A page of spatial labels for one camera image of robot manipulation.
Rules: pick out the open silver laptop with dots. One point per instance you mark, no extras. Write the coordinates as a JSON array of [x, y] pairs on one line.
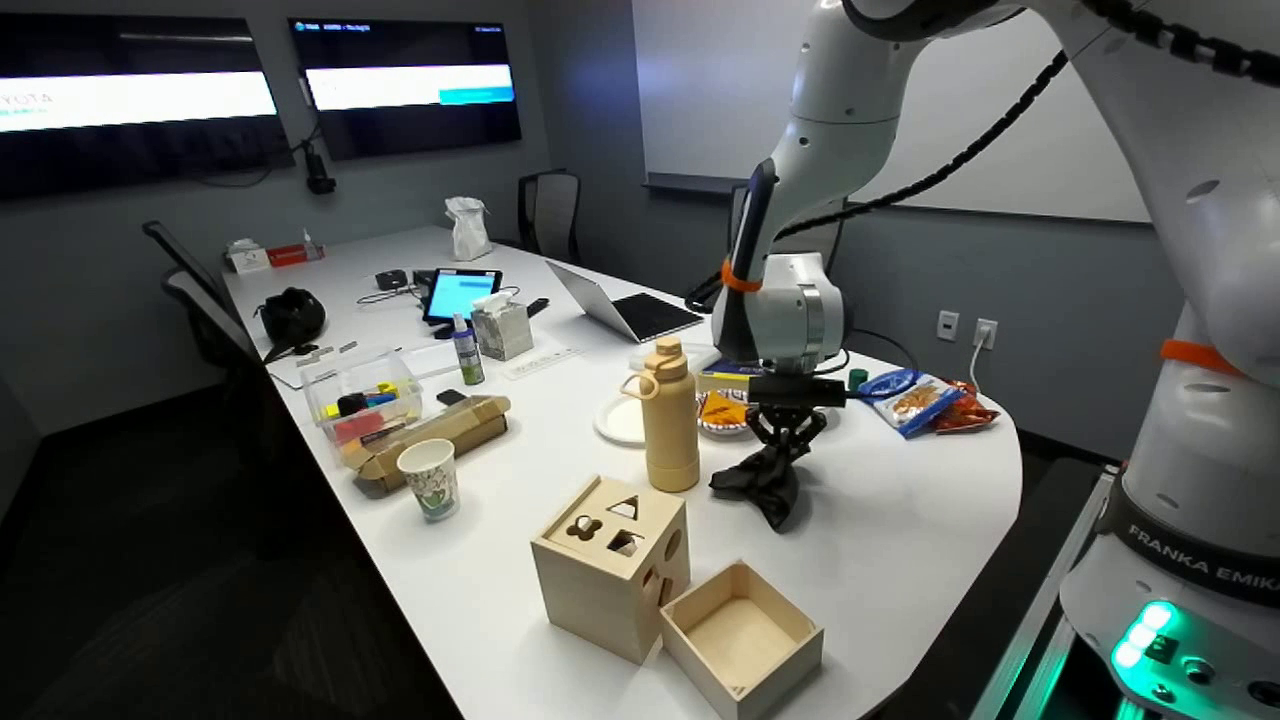
[[627, 316]]

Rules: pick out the open wooden box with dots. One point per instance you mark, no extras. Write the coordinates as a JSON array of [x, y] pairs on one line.
[[768, 672]]

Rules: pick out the tan water bottle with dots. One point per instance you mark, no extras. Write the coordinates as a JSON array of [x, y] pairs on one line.
[[670, 426]]

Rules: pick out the tablet with blue screen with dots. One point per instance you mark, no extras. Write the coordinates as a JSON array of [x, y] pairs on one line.
[[461, 293]]

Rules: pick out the small white box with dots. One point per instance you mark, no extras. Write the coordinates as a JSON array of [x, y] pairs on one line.
[[248, 257]]

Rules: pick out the whiteboard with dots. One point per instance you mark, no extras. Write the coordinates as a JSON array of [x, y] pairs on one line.
[[694, 94]]

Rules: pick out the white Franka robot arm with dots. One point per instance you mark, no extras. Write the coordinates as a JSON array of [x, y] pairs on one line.
[[855, 104]]

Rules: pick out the small black device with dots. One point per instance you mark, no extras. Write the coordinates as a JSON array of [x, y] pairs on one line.
[[388, 281]]

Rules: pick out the wall monitor with teal bar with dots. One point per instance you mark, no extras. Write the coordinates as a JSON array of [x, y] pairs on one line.
[[405, 94]]

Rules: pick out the white plate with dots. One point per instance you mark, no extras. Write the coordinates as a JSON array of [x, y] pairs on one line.
[[618, 426]]

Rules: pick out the flat red box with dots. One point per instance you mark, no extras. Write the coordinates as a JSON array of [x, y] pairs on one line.
[[289, 255]]

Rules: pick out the red snack bag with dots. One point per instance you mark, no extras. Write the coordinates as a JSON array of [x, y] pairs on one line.
[[973, 415]]

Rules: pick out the black mesh office chair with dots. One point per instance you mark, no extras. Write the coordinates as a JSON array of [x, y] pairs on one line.
[[548, 214]]

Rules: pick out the white carton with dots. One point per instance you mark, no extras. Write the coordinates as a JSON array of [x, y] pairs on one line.
[[501, 330]]

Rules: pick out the black phone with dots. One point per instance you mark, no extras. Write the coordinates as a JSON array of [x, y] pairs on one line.
[[448, 397]]

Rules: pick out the white wall outlet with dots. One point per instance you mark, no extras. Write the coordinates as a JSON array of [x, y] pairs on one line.
[[986, 332], [951, 325]]

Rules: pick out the white paper sheet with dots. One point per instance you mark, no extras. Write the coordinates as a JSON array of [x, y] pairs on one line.
[[312, 362]]

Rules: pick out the bowl of orange snacks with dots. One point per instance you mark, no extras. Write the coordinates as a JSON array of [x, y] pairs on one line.
[[721, 415]]

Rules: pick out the brown cardboard box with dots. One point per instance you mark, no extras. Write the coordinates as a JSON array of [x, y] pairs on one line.
[[454, 432]]

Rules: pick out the wooden shape sorter cube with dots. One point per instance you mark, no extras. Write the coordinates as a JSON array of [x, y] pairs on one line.
[[601, 585]]

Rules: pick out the black webcam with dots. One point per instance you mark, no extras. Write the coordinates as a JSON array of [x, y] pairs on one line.
[[317, 166]]

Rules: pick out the black round bag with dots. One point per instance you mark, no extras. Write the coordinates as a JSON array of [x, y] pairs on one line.
[[293, 323]]

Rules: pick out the black towel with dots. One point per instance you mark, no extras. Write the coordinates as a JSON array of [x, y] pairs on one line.
[[765, 497]]

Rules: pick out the clear container with markers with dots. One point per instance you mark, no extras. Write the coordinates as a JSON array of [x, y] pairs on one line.
[[363, 400]]

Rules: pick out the blue snack bag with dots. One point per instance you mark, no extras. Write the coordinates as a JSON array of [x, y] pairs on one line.
[[911, 400]]

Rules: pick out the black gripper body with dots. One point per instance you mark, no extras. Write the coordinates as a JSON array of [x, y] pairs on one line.
[[786, 426]]

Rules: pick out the wide wall monitor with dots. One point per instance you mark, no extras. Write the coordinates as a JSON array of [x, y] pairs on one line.
[[134, 104]]

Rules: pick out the patterned paper cup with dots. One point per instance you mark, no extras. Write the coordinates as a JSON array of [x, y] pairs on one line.
[[428, 481]]

